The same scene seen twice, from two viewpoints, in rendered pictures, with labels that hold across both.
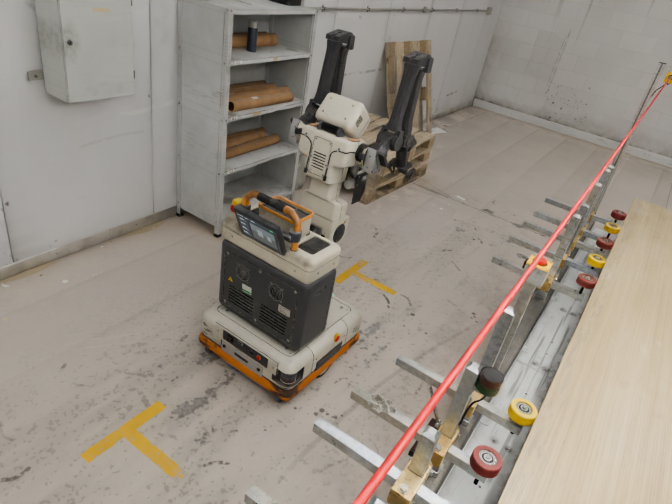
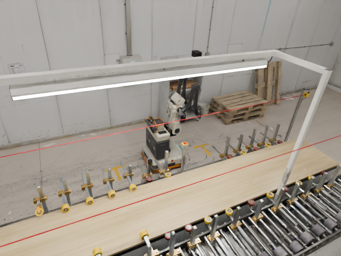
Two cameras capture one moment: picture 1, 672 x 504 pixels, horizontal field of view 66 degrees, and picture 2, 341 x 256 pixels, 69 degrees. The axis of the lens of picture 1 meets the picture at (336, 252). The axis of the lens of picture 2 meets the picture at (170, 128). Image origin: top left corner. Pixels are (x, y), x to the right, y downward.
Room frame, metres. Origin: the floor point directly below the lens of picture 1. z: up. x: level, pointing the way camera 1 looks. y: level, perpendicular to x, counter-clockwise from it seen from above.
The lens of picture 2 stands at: (-0.87, -1.97, 3.13)
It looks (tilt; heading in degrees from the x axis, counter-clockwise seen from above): 32 degrees down; 34
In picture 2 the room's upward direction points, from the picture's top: 3 degrees clockwise
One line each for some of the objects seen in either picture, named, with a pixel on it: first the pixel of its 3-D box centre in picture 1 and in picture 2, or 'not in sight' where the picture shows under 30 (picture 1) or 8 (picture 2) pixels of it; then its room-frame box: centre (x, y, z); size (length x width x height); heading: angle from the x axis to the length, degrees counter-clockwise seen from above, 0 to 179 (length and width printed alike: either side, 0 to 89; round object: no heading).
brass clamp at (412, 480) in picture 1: (411, 481); (128, 174); (0.79, -0.28, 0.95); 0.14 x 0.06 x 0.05; 151
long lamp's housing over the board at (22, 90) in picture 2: not in sight; (164, 74); (0.88, -0.70, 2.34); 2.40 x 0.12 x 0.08; 151
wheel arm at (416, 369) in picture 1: (456, 392); (161, 169); (1.24, -0.46, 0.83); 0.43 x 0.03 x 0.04; 61
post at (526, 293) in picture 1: (509, 332); (183, 160); (1.48, -0.65, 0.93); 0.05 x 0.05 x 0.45; 61
